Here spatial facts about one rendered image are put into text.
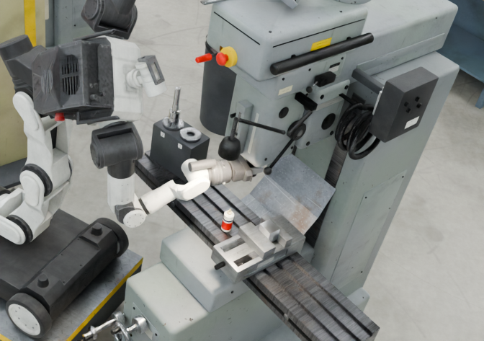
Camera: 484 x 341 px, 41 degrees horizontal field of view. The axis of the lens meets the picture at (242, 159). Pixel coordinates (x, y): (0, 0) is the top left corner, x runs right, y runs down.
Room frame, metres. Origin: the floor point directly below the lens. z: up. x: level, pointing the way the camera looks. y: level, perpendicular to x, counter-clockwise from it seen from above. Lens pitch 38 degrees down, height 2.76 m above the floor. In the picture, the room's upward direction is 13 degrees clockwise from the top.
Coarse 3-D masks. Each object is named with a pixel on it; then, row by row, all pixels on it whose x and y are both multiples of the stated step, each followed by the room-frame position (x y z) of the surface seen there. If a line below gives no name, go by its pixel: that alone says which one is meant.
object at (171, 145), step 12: (180, 120) 2.25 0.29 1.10; (156, 132) 2.19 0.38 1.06; (168, 132) 2.17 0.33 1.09; (180, 132) 2.17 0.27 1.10; (192, 132) 2.19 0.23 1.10; (156, 144) 2.19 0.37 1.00; (168, 144) 2.15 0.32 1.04; (180, 144) 2.12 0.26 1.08; (192, 144) 2.12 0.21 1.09; (204, 144) 2.16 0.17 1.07; (156, 156) 2.18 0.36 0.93; (168, 156) 2.15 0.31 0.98; (180, 156) 2.12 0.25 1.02; (192, 156) 2.11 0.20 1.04; (204, 156) 2.18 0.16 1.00; (168, 168) 2.15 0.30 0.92; (180, 168) 2.11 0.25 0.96
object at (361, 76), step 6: (354, 72) 2.04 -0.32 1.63; (360, 72) 2.04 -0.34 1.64; (354, 78) 2.04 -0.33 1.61; (360, 78) 2.02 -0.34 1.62; (366, 78) 2.01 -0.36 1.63; (372, 78) 2.02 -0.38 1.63; (366, 84) 2.00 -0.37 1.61; (372, 84) 1.99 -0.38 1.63; (378, 84) 1.98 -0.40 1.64; (372, 90) 1.98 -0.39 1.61; (378, 90) 1.97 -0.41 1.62
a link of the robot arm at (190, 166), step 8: (192, 160) 1.82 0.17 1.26; (200, 160) 1.78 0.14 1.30; (208, 160) 1.79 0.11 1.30; (184, 168) 1.79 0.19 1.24; (192, 168) 1.74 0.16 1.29; (200, 168) 1.76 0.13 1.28; (208, 168) 1.78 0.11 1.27; (216, 168) 1.79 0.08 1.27; (192, 176) 1.74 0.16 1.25; (200, 176) 1.74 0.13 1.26; (208, 176) 1.76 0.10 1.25; (216, 176) 1.77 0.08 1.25; (216, 184) 1.78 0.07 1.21
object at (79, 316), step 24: (120, 264) 2.01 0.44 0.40; (96, 288) 1.84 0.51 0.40; (120, 288) 1.92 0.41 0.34; (0, 312) 1.61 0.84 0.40; (72, 312) 1.69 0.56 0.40; (96, 312) 1.74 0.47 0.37; (0, 336) 1.52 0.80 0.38; (24, 336) 1.53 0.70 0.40; (48, 336) 1.55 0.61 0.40; (72, 336) 1.59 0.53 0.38
